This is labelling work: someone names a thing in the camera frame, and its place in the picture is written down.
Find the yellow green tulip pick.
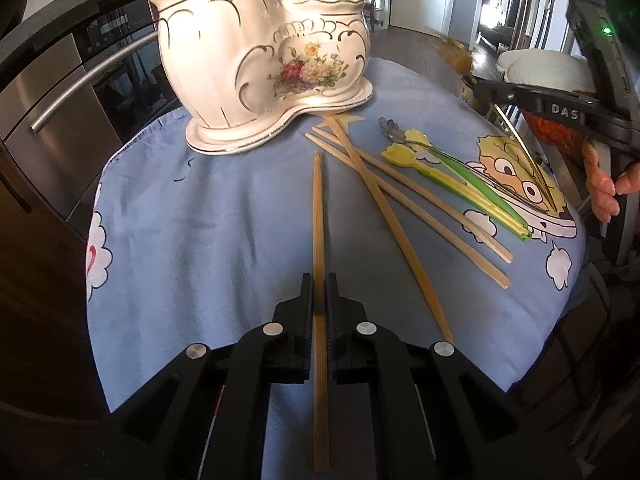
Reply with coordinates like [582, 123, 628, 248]
[405, 129, 532, 240]

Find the yellow plastic tulip pick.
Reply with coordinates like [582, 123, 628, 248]
[382, 143, 532, 240]

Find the gold fork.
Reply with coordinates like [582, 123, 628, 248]
[490, 103, 558, 211]

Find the person's right hand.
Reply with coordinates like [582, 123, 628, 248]
[582, 141, 640, 223]

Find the blue cartoon tablecloth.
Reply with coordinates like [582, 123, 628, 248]
[86, 58, 588, 479]

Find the silver spoon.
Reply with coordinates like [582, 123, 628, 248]
[378, 117, 436, 153]

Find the white ceramic utensil holder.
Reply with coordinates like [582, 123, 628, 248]
[149, 0, 373, 155]

